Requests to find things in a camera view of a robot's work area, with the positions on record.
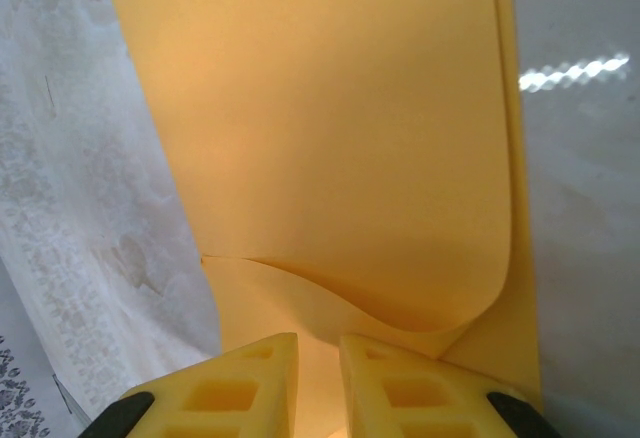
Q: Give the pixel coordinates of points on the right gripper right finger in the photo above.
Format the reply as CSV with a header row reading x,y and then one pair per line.
x,y
400,398

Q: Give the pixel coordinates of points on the orange paper sheet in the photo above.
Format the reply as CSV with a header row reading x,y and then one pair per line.
x,y
325,133

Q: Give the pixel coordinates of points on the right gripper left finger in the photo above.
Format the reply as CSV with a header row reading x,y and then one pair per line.
x,y
235,398

